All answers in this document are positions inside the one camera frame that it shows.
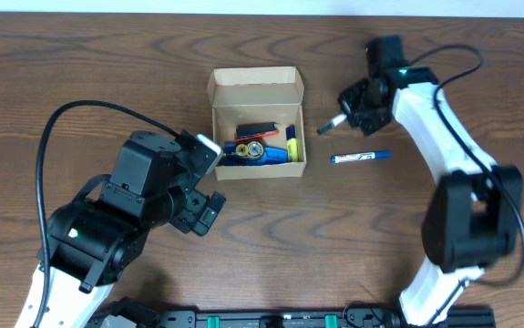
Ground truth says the blue marker pen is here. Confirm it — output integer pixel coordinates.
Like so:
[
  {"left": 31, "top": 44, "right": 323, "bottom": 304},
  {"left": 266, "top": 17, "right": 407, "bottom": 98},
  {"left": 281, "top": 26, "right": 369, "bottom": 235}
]
[{"left": 331, "top": 150, "right": 392, "bottom": 164}]

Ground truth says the red and black stapler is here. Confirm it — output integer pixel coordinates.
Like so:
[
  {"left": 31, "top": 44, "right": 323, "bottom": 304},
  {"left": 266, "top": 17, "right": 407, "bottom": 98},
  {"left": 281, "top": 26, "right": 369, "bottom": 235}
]
[{"left": 234, "top": 122, "right": 279, "bottom": 140}]

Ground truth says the blue plastic stapler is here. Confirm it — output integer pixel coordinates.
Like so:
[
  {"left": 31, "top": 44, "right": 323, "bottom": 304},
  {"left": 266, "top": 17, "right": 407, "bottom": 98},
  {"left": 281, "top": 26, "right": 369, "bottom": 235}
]
[{"left": 221, "top": 141, "right": 288, "bottom": 166}]

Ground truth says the black marker pen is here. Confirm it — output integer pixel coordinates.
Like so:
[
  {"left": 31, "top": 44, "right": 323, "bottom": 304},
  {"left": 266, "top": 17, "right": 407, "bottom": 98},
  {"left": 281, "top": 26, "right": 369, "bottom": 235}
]
[{"left": 316, "top": 113, "right": 347, "bottom": 135}]

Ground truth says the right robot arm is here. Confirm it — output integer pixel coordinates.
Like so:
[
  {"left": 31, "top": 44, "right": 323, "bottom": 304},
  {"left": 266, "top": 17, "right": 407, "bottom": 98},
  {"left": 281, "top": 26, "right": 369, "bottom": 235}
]
[{"left": 338, "top": 36, "right": 524, "bottom": 327}]

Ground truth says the correction tape dispenser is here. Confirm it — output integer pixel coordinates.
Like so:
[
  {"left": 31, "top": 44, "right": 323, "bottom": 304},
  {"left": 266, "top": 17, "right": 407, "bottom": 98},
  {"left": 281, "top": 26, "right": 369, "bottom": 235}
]
[{"left": 234, "top": 140, "right": 265, "bottom": 159}]

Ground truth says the yellow highlighter with blue cap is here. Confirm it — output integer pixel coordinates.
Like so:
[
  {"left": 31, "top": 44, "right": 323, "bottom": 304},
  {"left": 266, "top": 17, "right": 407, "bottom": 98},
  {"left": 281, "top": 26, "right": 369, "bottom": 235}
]
[{"left": 285, "top": 124, "right": 299, "bottom": 162}]

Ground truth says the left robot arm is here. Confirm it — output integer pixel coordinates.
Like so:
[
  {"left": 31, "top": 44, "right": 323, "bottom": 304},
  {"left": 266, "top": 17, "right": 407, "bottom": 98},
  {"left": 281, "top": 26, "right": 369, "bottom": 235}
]
[{"left": 16, "top": 130, "right": 226, "bottom": 327}]

